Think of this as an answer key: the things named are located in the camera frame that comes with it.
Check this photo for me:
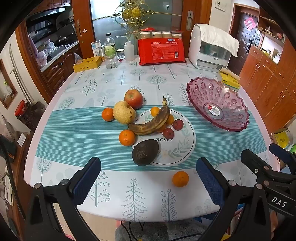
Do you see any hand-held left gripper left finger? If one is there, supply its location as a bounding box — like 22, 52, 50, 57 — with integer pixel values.
23, 157, 102, 241

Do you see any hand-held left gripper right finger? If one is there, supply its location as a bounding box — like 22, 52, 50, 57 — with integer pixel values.
196, 157, 271, 241

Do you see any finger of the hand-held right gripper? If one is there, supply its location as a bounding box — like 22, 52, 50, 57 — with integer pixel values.
269, 143, 296, 174
240, 149, 296, 186

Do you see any pink glass fruit bowl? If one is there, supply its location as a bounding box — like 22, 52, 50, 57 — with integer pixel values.
186, 76, 250, 132

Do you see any dark avocado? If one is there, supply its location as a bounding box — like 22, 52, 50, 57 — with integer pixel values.
132, 139, 159, 166

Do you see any yellow pear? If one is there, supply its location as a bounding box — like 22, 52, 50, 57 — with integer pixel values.
113, 100, 136, 125

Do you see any overripe brown banana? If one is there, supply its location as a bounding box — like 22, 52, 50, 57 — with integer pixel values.
128, 96, 171, 136

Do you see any red apple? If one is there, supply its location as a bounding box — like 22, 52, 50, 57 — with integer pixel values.
124, 89, 144, 110

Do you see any yellow cardboard box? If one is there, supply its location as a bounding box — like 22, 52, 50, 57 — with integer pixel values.
270, 128, 290, 146

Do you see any tree print tablecloth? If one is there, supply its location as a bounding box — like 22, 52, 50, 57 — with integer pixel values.
24, 61, 280, 222

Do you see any grey fluffy cushion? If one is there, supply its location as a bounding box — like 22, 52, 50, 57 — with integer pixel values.
115, 219, 208, 241

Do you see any yellow packet stack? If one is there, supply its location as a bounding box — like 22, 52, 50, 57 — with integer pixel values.
217, 68, 241, 91

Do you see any red lidded container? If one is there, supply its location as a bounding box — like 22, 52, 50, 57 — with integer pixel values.
14, 100, 30, 118

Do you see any dark entrance door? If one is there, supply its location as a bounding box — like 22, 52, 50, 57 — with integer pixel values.
231, 11, 259, 75

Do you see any white countertop appliance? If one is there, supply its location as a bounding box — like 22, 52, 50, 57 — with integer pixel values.
188, 23, 240, 70

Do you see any wooden kitchen cabinet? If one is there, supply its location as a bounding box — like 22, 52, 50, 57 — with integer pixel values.
40, 45, 82, 93

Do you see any yellow tissue box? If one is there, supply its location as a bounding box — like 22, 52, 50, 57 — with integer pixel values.
73, 56, 102, 73

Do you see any clear glass cup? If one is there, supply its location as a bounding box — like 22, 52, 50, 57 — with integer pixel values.
105, 51, 118, 69

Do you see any white towel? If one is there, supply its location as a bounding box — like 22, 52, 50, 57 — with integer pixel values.
200, 23, 240, 57

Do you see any red door decoration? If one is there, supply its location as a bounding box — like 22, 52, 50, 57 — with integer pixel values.
244, 16, 257, 30

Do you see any small printed card box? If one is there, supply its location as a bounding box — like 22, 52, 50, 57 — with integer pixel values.
91, 40, 102, 57

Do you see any white squeeze bottle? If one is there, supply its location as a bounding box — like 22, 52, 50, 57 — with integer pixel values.
115, 35, 136, 61

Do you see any red paper cup package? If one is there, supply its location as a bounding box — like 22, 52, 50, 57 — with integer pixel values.
138, 30, 187, 66

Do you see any green label plastic bottle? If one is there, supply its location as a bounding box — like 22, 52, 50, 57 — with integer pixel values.
105, 34, 116, 56

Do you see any frosted glass door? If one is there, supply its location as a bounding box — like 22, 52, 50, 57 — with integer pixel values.
89, 0, 185, 57

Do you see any black cable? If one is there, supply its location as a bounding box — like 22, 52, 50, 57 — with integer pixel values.
120, 220, 145, 241

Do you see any wooden wall cabinet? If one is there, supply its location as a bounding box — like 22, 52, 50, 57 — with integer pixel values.
239, 9, 296, 133

